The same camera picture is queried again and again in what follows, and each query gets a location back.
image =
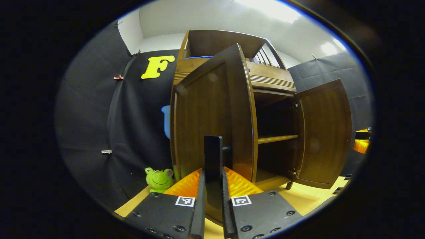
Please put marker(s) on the wooden cabinet drawer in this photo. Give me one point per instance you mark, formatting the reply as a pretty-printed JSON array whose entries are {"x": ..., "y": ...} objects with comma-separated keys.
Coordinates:
[{"x": 272, "y": 78}]

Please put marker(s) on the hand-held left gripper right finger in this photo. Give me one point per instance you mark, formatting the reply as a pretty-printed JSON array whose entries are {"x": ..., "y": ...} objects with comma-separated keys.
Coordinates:
[{"x": 226, "y": 212}]

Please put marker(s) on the wooden cabinet shelf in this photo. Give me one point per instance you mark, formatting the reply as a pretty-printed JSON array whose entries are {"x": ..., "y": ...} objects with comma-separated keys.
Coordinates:
[{"x": 277, "y": 138}]

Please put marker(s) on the black backdrop cloth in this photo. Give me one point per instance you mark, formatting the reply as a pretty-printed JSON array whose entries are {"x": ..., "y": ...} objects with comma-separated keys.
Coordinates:
[{"x": 93, "y": 116}]

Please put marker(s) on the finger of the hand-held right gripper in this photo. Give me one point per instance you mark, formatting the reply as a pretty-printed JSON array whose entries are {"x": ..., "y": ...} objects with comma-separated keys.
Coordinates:
[{"x": 363, "y": 135}]

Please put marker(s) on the red clip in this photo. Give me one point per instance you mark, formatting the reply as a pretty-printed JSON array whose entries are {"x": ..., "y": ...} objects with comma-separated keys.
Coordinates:
[{"x": 118, "y": 77}]

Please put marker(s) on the small ceiling light panel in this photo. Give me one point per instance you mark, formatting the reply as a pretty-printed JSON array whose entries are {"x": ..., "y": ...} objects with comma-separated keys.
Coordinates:
[{"x": 330, "y": 47}]

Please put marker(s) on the green frog plush toy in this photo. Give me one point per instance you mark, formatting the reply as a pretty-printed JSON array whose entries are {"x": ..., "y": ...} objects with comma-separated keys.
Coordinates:
[{"x": 159, "y": 181}]

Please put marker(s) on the blue folded cloth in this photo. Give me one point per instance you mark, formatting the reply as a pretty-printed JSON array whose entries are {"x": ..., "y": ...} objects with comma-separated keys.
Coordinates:
[{"x": 199, "y": 57}]

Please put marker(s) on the wooden shoe cabinet door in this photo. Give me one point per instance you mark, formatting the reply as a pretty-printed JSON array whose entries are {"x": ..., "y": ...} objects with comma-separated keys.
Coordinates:
[
  {"x": 327, "y": 132},
  {"x": 199, "y": 106}
]

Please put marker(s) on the wooden double-door shoe cabinet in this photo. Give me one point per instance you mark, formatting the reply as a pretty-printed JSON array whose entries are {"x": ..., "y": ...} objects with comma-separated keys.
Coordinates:
[{"x": 215, "y": 38}]

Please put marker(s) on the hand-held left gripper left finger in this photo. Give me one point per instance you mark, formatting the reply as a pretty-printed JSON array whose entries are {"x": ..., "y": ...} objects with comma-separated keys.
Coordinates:
[{"x": 202, "y": 212}]

